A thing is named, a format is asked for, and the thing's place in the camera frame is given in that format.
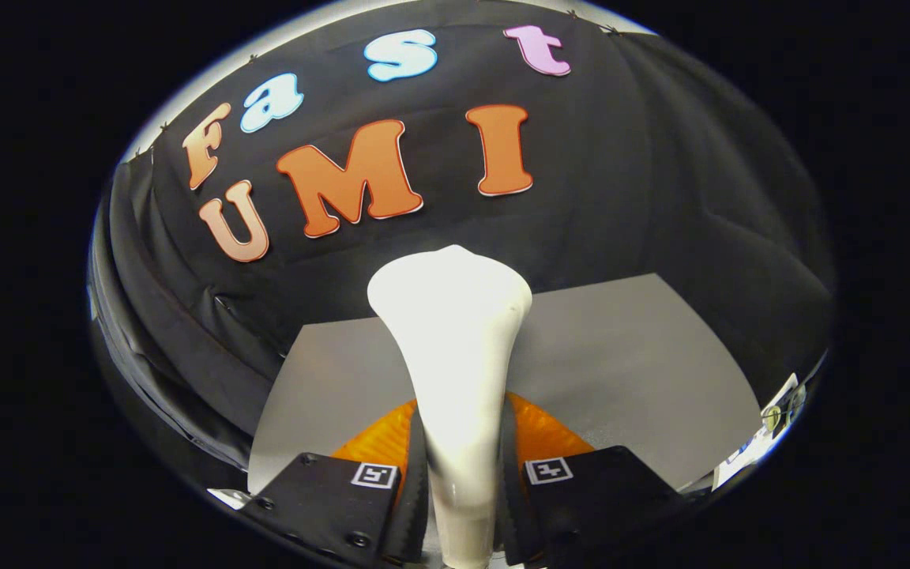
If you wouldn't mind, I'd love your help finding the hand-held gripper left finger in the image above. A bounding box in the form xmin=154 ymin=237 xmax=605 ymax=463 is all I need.
xmin=238 ymin=398 xmax=431 ymax=568

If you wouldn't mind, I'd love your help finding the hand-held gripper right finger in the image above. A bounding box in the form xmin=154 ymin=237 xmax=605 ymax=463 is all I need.
xmin=498 ymin=393 xmax=697 ymax=568

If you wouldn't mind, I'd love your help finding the white garment steamer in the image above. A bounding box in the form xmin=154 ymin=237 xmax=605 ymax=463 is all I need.
xmin=367 ymin=244 xmax=533 ymax=569

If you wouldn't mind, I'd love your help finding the grey cabinet with drawers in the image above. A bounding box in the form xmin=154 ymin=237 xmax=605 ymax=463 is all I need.
xmin=248 ymin=273 xmax=764 ymax=495

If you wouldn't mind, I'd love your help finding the cluttered white desk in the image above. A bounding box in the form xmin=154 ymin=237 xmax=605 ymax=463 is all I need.
xmin=712 ymin=373 xmax=807 ymax=491

